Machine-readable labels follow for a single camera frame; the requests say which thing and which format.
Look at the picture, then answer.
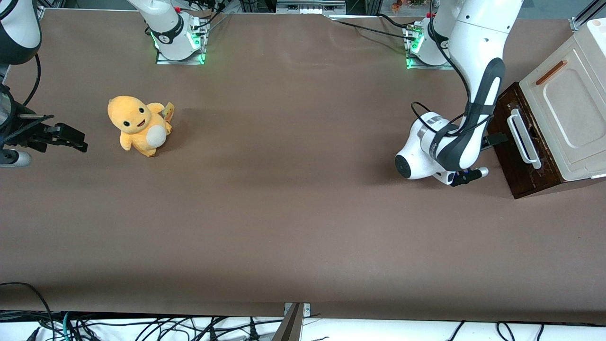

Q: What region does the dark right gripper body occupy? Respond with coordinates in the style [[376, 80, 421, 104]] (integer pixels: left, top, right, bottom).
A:
[[0, 108, 48, 153]]

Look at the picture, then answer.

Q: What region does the aluminium frame profile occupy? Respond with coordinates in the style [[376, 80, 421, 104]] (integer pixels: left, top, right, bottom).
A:
[[570, 0, 606, 33]]

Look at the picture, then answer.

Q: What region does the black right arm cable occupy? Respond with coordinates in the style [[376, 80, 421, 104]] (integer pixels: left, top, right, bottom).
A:
[[21, 53, 42, 108]]

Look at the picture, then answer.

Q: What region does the dark angled beam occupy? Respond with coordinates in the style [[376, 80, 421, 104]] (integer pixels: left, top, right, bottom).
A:
[[271, 303, 304, 341]]

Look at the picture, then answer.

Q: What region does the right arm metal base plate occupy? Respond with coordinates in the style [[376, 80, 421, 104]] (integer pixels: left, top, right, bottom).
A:
[[155, 18, 209, 66]]

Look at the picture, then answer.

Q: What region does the white drawer handle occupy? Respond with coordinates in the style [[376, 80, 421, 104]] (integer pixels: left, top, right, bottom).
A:
[[506, 108, 542, 170]]

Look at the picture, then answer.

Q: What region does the black looped cable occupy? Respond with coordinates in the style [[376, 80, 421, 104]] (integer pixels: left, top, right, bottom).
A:
[[0, 282, 56, 341]]

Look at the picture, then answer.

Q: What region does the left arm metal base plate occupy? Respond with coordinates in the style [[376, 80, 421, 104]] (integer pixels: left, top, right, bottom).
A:
[[405, 23, 458, 71]]

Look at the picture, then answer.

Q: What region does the grey electronic device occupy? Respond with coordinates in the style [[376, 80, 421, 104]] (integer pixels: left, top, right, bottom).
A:
[[276, 0, 348, 15]]

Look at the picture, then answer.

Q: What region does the yellow plush toy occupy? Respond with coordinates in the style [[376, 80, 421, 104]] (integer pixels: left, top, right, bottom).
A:
[[107, 95, 175, 158]]

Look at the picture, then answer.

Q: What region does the brown table cover sheet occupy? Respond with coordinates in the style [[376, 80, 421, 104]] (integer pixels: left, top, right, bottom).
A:
[[0, 9, 606, 325]]

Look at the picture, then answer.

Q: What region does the dark wood drawer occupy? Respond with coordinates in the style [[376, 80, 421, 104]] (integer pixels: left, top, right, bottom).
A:
[[487, 81, 565, 199]]

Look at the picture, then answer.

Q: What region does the orange drawer handle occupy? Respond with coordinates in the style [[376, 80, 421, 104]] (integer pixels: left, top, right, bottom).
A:
[[535, 60, 568, 86]]

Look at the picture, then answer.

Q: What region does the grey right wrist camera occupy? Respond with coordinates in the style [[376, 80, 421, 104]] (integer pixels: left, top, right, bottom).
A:
[[0, 149, 32, 168]]

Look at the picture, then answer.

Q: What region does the grey metal bracket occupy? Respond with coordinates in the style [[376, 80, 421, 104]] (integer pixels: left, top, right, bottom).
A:
[[284, 302, 312, 319]]

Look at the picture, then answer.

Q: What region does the beige drawer cabinet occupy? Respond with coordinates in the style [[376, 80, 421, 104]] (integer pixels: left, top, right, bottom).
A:
[[519, 18, 606, 182]]

